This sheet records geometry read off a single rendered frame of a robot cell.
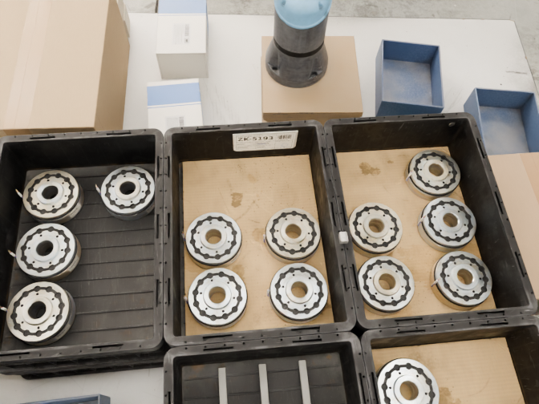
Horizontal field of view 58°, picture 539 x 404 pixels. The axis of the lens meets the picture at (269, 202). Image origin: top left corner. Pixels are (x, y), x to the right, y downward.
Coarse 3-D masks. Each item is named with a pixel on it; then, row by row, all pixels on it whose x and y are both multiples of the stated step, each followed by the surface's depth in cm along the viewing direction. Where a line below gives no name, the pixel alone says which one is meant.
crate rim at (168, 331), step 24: (312, 120) 92; (168, 144) 88; (168, 168) 87; (168, 192) 84; (168, 216) 83; (336, 216) 83; (168, 240) 80; (336, 240) 81; (168, 264) 78; (168, 288) 78; (168, 312) 75; (168, 336) 73; (192, 336) 73; (240, 336) 74; (264, 336) 74; (288, 336) 74
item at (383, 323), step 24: (336, 120) 92; (360, 120) 92; (384, 120) 93; (408, 120) 93; (432, 120) 93; (480, 144) 91; (336, 168) 87; (336, 192) 85; (504, 216) 85; (528, 288) 79; (360, 312) 76; (456, 312) 77; (480, 312) 77; (504, 312) 77; (528, 312) 77
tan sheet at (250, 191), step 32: (224, 160) 99; (256, 160) 99; (288, 160) 99; (192, 192) 95; (224, 192) 95; (256, 192) 96; (288, 192) 96; (256, 224) 93; (256, 256) 90; (320, 256) 90; (256, 288) 87; (192, 320) 84; (256, 320) 85; (320, 320) 85
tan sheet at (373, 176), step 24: (360, 168) 99; (384, 168) 100; (360, 192) 97; (384, 192) 97; (408, 192) 97; (456, 192) 98; (408, 216) 95; (408, 240) 93; (360, 264) 90; (408, 264) 91; (432, 264) 91; (384, 288) 88; (408, 312) 86; (432, 312) 87
